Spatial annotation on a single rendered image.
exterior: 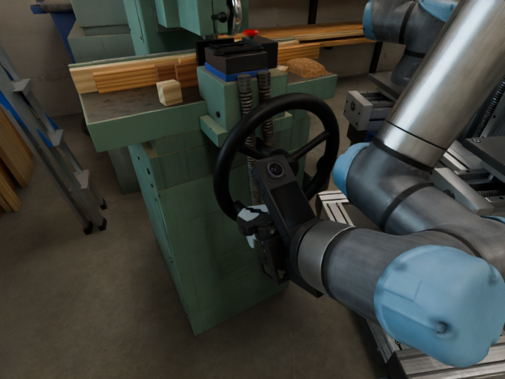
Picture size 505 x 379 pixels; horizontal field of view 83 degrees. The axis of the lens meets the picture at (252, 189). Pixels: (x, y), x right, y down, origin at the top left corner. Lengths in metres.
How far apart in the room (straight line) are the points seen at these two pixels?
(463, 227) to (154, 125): 0.53
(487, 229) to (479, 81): 0.14
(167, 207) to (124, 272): 0.81
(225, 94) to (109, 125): 0.23
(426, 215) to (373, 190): 0.06
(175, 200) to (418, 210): 0.55
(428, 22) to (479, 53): 0.72
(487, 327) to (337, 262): 0.10
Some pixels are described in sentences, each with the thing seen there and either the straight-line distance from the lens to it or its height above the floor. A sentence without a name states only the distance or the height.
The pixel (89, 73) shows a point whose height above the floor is 0.94.
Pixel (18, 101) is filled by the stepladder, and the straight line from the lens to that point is 1.47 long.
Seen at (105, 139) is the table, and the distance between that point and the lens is 0.62.
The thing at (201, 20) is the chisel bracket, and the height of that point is 1.03.
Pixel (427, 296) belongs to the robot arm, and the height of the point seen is 0.96.
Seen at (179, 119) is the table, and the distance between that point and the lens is 0.63.
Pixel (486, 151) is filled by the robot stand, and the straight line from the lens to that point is 0.78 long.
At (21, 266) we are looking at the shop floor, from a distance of 1.78.
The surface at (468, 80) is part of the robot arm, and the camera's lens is 0.36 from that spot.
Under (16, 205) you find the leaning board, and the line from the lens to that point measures 2.14.
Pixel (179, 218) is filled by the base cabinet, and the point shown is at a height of 0.61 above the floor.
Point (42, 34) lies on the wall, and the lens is 3.12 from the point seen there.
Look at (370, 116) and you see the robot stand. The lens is 1.04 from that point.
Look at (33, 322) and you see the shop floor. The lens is 1.54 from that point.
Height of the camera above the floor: 1.13
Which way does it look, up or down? 38 degrees down
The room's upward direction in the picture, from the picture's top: straight up
